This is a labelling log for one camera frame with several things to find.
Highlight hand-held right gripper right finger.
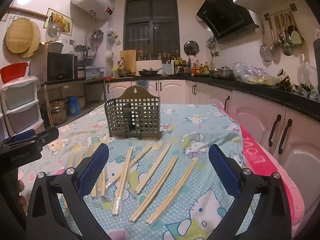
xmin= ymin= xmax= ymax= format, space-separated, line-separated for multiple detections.
xmin=207 ymin=144 xmax=295 ymax=240

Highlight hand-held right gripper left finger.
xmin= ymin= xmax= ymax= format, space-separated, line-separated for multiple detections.
xmin=26 ymin=144 xmax=110 ymax=240

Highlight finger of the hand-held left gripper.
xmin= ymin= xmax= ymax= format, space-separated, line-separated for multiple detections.
xmin=2 ymin=129 xmax=36 ymax=147
xmin=35 ymin=127 xmax=60 ymax=147

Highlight bunch of bamboo chopsticks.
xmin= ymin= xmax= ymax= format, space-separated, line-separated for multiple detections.
xmin=67 ymin=142 xmax=199 ymax=224

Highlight grey plastic utensil basket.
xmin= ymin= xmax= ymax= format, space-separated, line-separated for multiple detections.
xmin=104 ymin=85 xmax=162 ymax=140

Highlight row of hanging kitchen utensils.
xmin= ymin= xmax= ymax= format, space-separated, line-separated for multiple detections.
xmin=264 ymin=4 xmax=304 ymax=57

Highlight person's left hand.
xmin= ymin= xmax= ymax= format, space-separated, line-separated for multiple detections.
xmin=17 ymin=179 xmax=27 ymax=207

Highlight wooden stick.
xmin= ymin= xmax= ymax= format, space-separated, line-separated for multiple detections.
xmin=44 ymin=84 xmax=54 ymax=128

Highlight blue canister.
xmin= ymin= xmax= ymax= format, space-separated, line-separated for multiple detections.
xmin=67 ymin=95 xmax=80 ymax=116

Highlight white plastic drawer unit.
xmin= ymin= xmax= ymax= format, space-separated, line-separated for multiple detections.
xmin=0 ymin=76 xmax=45 ymax=135

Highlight pink blanket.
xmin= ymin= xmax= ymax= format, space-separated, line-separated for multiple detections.
xmin=217 ymin=105 xmax=307 ymax=230

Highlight cartoon cat printed blanket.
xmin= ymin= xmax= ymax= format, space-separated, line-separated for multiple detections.
xmin=17 ymin=102 xmax=253 ymax=240

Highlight red plastic basin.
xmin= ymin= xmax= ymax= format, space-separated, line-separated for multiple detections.
xmin=0 ymin=62 xmax=29 ymax=84

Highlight wooden shelf rack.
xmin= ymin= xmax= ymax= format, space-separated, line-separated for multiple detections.
xmin=37 ymin=76 xmax=107 ymax=128

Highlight black microwave oven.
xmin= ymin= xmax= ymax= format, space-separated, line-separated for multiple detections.
xmin=31 ymin=52 xmax=78 ymax=82

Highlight small black appliance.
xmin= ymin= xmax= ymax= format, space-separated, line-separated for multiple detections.
xmin=75 ymin=65 xmax=87 ymax=78

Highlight light blue plastic box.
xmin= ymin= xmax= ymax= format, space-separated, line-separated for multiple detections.
xmin=85 ymin=66 xmax=105 ymax=79

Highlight black kitchen countertop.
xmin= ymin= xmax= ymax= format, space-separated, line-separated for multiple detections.
xmin=105 ymin=74 xmax=320 ymax=113

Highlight cardboard box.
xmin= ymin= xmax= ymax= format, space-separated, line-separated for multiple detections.
xmin=32 ymin=41 xmax=64 ymax=55

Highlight black blender jug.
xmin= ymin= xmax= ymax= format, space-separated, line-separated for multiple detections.
xmin=74 ymin=44 xmax=88 ymax=62

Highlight white base cabinets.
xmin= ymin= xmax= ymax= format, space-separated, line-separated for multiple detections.
xmin=105 ymin=79 xmax=320 ymax=205

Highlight round wooden board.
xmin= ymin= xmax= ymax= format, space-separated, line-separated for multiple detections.
xmin=21 ymin=21 xmax=42 ymax=58

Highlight clear plastic bag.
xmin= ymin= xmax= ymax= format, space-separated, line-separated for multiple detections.
xmin=232 ymin=62 xmax=277 ymax=85

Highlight round bamboo mat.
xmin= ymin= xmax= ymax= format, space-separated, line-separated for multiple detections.
xmin=5 ymin=19 xmax=34 ymax=53

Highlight row of condiment bottles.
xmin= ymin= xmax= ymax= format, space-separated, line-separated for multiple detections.
xmin=191 ymin=60 xmax=210 ymax=76

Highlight glass pot lid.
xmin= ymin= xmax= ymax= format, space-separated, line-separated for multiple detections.
xmin=46 ymin=21 xmax=62 ymax=42

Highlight brown leafy bundle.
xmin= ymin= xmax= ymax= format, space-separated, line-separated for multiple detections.
xmin=275 ymin=69 xmax=297 ymax=89

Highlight wooden cutting board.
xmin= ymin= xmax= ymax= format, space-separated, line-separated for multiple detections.
xmin=120 ymin=49 xmax=137 ymax=74

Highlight blue white knife block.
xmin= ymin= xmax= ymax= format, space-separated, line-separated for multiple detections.
xmin=162 ymin=63 xmax=175 ymax=75

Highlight hanging steel bowls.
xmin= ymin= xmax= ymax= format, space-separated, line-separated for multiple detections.
xmin=91 ymin=29 xmax=104 ymax=42

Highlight black wok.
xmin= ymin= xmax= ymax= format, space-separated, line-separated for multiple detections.
xmin=138 ymin=67 xmax=163 ymax=77

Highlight white rectangular box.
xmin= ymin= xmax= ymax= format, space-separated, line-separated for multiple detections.
xmin=136 ymin=60 xmax=163 ymax=75

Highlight mesh strainer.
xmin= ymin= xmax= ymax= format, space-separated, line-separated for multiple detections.
xmin=260 ymin=20 xmax=273 ymax=62

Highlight dark hanging pot lid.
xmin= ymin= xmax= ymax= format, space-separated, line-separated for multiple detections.
xmin=184 ymin=41 xmax=200 ymax=55

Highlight white plastic bag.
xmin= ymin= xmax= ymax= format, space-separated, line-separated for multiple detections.
xmin=297 ymin=54 xmax=319 ymax=97

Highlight small hanging metal tools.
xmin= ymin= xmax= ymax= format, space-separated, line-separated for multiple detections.
xmin=206 ymin=35 xmax=216 ymax=52

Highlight row of glass jars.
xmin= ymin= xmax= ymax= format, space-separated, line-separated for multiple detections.
xmin=136 ymin=52 xmax=180 ymax=62

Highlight white water heater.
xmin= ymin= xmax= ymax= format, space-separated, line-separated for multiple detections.
xmin=71 ymin=0 xmax=115 ymax=21

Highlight black range hood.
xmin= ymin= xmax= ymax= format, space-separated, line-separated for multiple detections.
xmin=196 ymin=0 xmax=259 ymax=42

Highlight dark framed window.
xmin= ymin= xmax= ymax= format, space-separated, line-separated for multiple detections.
xmin=123 ymin=0 xmax=181 ymax=53

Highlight teal wall caddy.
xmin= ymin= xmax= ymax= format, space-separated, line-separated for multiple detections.
xmin=107 ymin=31 xmax=121 ymax=46

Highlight fruit wall picture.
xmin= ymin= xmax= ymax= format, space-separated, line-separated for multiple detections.
xmin=44 ymin=8 xmax=73 ymax=36

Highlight wooden wall shelf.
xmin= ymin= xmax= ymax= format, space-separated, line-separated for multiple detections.
xmin=9 ymin=6 xmax=48 ymax=20

